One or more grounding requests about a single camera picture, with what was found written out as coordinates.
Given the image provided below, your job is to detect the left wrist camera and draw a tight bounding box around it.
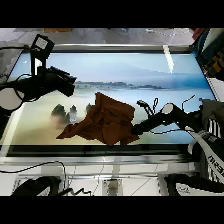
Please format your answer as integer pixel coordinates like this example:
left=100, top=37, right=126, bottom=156
left=29, top=33, right=56, bottom=76

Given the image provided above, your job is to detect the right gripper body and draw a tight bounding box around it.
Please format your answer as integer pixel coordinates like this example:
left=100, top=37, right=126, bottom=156
left=131, top=115, right=159, bottom=136

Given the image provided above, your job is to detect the black cable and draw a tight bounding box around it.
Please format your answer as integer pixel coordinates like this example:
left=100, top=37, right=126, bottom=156
left=0, top=160, right=68, bottom=188
left=180, top=94, right=197, bottom=112
left=152, top=96, right=160, bottom=115

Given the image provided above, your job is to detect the brown garment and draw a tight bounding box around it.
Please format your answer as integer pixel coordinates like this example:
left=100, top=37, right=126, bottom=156
left=56, top=91, right=141, bottom=147

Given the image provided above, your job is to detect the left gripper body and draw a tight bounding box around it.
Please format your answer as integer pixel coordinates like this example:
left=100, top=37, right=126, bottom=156
left=37, top=65, right=78, bottom=98

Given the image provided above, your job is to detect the silver frame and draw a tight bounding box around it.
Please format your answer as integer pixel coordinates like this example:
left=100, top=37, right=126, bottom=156
left=0, top=43, right=224, bottom=197

